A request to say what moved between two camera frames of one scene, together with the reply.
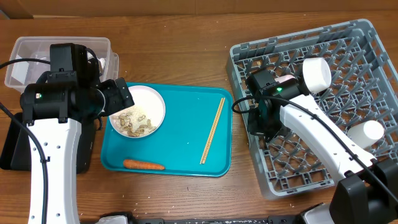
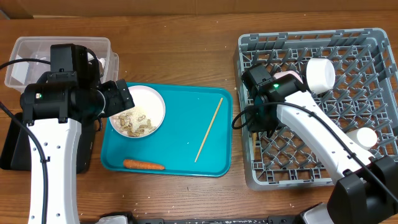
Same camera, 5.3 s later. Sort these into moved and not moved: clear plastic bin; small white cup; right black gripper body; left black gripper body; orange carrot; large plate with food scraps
Moved: small white cup
Not moved: orange carrot; left black gripper body; large plate with food scraps; right black gripper body; clear plastic bin
